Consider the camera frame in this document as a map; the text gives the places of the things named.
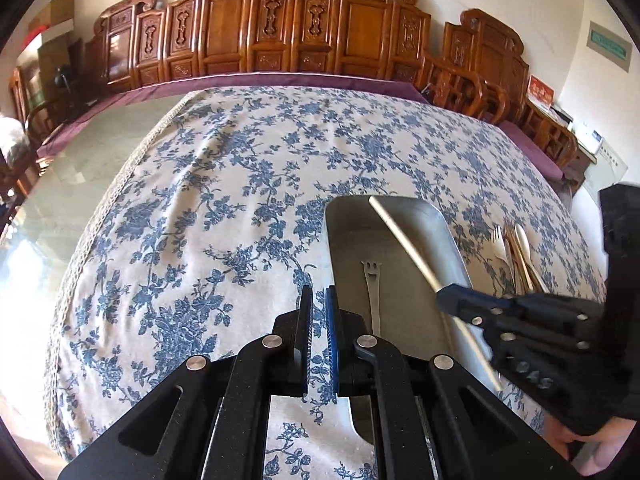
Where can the person's right hand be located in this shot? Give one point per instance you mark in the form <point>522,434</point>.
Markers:
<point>615,447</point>

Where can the red box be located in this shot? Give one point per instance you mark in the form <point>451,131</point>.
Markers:
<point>541,90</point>

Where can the white plastic spoon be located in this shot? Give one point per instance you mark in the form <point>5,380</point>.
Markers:
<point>521,237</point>

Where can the black desk lamp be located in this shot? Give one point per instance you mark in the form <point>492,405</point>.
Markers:
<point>64,82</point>

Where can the white plastic bag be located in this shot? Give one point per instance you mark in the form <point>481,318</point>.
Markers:
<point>12,137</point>

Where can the carved wooden bench back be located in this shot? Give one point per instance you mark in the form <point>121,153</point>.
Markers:
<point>225,25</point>
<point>130,45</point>
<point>485,50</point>
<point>365,25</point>

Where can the wooden armchair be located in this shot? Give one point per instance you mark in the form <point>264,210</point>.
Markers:
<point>37,115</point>
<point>460,90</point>
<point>550,135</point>

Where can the small purple seat cushion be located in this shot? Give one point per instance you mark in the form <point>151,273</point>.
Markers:
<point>535,152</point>

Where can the blue floral tablecloth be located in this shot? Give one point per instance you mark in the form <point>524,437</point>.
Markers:
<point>225,240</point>

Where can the white plastic fork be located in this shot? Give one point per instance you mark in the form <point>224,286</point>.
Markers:
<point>498,241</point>

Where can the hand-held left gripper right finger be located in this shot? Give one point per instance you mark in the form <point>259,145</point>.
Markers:
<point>331,350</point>

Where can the green wall sign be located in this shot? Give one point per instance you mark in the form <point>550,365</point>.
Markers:
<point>607,46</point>

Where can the metal fork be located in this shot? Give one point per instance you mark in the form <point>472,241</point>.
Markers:
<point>510,225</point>

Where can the cardboard box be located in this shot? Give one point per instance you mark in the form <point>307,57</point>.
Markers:
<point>52,12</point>

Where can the white box with blue label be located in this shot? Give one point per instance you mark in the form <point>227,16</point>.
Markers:
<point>589,136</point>

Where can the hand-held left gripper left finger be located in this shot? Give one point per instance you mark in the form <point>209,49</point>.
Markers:
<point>306,350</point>

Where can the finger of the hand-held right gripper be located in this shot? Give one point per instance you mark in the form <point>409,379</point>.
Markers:
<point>470,296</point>
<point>500,324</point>

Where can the metal tray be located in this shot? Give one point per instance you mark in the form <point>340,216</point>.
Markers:
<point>400,270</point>

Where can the brown cabinet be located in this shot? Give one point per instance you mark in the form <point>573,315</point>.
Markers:
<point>52,60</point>

